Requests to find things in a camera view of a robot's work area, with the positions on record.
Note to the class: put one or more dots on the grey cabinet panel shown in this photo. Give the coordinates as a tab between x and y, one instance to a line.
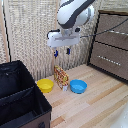
111	21

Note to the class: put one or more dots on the yellow bowl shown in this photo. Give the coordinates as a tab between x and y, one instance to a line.
45	85

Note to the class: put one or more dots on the dark-framed drawer cabinet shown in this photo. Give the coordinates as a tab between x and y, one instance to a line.
92	36

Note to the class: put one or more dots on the yellow red snack box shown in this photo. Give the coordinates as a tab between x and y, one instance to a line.
61	77

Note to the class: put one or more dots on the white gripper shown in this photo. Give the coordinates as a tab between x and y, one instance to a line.
63	39

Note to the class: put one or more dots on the blue bowl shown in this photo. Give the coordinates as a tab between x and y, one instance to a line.
78	86

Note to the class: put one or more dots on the beige woven folding screen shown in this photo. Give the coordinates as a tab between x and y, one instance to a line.
30	33

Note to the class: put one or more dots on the black fabric storage box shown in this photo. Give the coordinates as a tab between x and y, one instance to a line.
16	100

